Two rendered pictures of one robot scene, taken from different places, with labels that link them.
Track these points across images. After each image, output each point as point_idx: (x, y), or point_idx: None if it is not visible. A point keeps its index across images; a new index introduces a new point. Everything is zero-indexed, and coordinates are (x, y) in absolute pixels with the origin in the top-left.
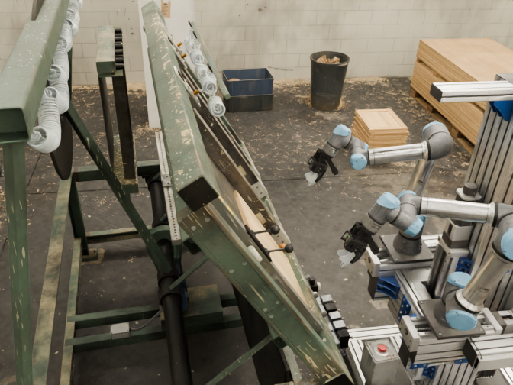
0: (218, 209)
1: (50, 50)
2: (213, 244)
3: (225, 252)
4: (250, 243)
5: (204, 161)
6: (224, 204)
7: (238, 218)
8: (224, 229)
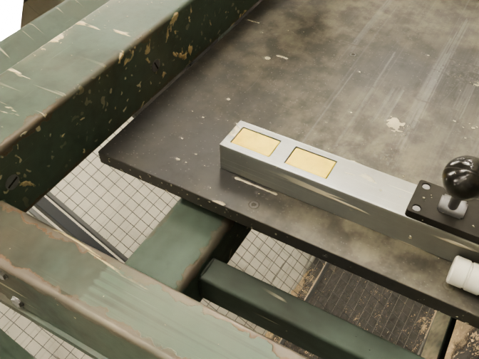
0: (264, 179)
1: (60, 28)
2: (86, 337)
3: (127, 356)
4: (453, 246)
5: (11, 99)
6: (269, 157)
7: (377, 174)
8: (40, 292)
